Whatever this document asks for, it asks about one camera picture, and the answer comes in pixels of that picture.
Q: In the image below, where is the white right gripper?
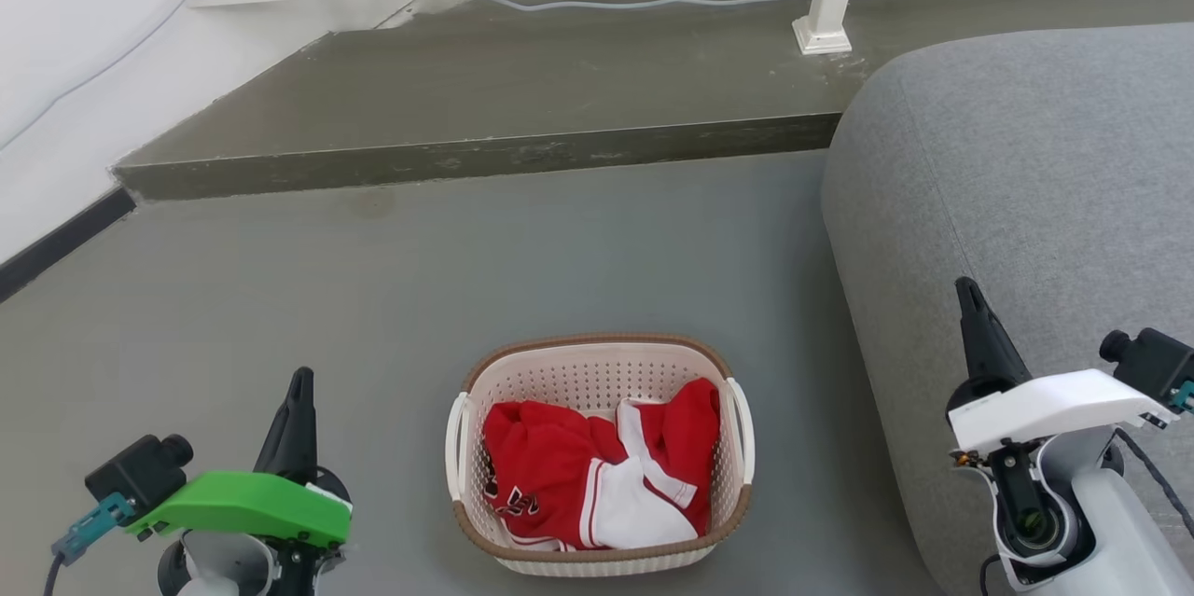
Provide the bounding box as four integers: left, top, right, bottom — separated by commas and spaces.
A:
946, 277, 1178, 457

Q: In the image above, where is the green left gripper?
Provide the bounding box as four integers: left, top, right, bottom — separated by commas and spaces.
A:
126, 368, 354, 550

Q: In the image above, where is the cream plastic laundry basket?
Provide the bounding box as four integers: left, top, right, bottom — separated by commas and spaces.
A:
445, 332, 756, 577

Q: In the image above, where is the grey fabric sofa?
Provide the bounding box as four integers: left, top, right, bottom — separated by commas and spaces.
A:
821, 22, 1194, 596

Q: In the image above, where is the red and white jersey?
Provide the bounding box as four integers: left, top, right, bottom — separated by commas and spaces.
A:
480, 378, 722, 552

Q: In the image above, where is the black baseboard strip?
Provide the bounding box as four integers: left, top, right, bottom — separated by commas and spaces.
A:
0, 187, 138, 303

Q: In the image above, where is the black right camera cable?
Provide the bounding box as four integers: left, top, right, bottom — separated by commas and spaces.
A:
1115, 381, 1194, 543

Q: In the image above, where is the teal plug camera cable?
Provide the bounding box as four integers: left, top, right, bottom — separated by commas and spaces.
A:
42, 493, 137, 596

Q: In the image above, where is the thin white wall cable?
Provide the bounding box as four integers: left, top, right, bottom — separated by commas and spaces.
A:
0, 0, 239, 151

